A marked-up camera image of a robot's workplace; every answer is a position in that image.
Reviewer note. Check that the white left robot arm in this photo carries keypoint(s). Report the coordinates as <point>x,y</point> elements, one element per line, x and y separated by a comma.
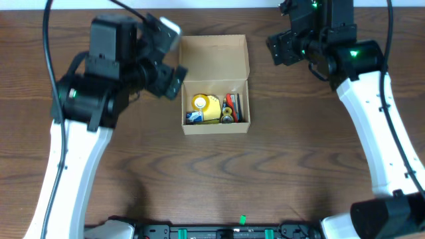
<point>81,130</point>

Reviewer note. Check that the white blue staples box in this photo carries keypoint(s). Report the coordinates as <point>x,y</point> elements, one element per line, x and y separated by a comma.
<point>194,117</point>

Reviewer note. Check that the yellow tape roll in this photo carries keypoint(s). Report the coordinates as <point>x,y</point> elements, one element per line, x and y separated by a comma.
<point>200,102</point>

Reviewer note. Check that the yellow sticky notepad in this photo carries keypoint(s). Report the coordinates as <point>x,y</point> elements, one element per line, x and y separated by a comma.
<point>213,110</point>

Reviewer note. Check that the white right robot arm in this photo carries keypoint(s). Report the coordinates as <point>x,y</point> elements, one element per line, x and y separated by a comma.
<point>358,73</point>

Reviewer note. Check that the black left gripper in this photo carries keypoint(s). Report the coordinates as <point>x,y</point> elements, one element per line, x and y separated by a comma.
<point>163,78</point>

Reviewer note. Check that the green clip on rail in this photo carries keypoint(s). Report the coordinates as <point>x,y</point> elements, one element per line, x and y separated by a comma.
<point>242,220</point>

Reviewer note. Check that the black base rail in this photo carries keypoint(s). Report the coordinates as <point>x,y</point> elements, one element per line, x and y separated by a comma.
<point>281,231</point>

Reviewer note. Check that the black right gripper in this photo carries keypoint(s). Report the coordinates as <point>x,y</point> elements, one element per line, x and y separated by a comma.
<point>283,48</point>

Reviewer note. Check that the black correction tape dispenser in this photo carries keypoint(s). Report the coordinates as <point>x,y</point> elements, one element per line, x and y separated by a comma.
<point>227,113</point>

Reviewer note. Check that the brown cardboard box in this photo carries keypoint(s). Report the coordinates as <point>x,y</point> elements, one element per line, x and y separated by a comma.
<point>217,65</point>

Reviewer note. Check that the yellow highlighter pen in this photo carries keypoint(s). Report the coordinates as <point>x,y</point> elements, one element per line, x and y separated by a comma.
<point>212,121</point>

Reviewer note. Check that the red black stapler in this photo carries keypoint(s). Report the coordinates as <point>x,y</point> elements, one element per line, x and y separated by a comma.
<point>233,102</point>

